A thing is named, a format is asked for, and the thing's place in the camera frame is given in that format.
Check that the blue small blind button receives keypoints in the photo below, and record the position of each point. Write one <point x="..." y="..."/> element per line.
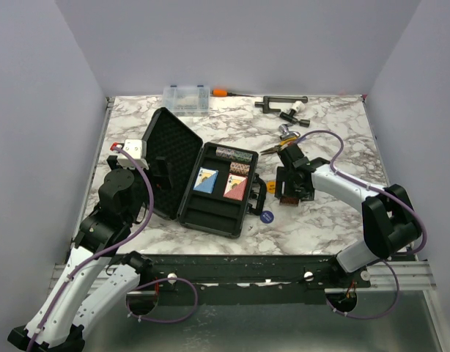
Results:
<point x="266" y="217"/>

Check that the black metal clamp tool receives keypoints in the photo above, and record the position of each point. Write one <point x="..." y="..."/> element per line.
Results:
<point x="267" y="100"/>

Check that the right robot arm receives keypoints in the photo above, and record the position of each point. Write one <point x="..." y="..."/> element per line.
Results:
<point x="387" y="215"/>

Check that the chrome metal fitting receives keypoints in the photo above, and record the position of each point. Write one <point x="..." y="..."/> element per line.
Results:
<point x="286" y="133"/>

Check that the yellow handled needle-nose pliers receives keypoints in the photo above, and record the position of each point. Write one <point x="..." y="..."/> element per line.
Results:
<point x="274" y="149"/>

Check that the blue playing card deck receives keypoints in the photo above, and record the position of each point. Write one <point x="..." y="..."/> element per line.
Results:
<point x="205" y="180"/>

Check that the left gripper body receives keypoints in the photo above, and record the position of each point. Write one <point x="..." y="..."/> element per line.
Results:
<point x="137" y="207"/>

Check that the orange black poker chip stack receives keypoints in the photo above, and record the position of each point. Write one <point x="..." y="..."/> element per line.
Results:
<point x="289" y="201"/>

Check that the aluminium extrusion frame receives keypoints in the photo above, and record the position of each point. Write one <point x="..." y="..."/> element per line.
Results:
<point x="411" y="276"/>

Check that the red playing card deck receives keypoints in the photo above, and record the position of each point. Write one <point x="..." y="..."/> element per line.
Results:
<point x="235" y="187"/>

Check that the orange big blind button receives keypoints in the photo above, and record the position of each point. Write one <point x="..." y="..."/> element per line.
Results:
<point x="271" y="186"/>

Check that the green chip stack in case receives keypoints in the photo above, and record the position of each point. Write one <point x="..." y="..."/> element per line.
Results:
<point x="242" y="157"/>

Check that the peach blue poker chip stack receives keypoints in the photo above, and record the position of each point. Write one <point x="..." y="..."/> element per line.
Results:
<point x="239" y="168"/>

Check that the orange handled screwdriver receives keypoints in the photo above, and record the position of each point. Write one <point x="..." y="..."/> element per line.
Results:
<point x="222" y="93"/>

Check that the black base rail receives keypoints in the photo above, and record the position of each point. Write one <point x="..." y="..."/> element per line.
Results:
<point x="177" y="280"/>

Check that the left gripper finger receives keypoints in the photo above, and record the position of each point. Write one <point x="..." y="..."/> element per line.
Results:
<point x="159" y="172"/>
<point x="170" y="173"/>

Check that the clear plastic organizer box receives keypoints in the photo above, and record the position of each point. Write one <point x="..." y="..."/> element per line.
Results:
<point x="187" y="100"/>

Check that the blue chip stack in case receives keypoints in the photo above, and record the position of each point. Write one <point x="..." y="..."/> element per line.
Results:
<point x="225" y="152"/>

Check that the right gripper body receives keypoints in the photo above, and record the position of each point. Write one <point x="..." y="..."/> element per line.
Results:
<point x="291" y="188"/>

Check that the black white cylinder tool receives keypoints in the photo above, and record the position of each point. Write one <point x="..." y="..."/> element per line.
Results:
<point x="291" y="118"/>

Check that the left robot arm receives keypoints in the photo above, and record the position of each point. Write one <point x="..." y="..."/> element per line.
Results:
<point x="71" y="310"/>

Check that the black foam-lined poker case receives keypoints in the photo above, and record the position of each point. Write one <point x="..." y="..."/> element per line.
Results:
<point x="167" y="136"/>

